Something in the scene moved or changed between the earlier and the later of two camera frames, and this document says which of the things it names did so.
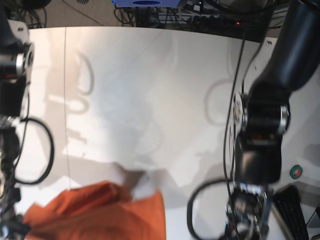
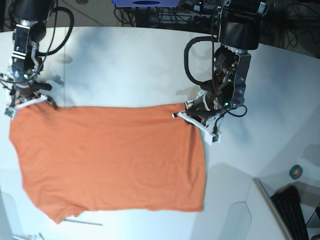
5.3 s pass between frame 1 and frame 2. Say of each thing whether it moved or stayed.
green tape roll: stayed
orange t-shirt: moved
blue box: stayed
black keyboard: stayed
